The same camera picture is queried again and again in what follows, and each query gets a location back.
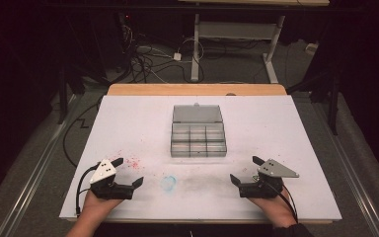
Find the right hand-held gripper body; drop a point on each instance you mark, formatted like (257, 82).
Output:
(265, 184)

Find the black metal stand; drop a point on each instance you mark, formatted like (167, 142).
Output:
(332, 98)
(66, 89)

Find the wooden table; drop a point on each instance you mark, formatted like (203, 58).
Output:
(177, 89)

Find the person's left hand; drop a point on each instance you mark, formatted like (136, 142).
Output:
(98, 203)

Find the aluminium floor rail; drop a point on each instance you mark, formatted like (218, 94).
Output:
(36, 171)
(355, 177)

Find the white metal desk frame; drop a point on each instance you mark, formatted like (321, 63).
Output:
(233, 30)

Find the clear plastic compartment box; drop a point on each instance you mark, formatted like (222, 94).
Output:
(198, 138)

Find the white power adapter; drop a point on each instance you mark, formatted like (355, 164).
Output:
(177, 56)

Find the white table cover board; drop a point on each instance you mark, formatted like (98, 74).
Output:
(260, 138)

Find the person's right hand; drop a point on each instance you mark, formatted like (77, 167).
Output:
(273, 207)

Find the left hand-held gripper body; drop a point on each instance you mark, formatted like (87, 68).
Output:
(107, 187)

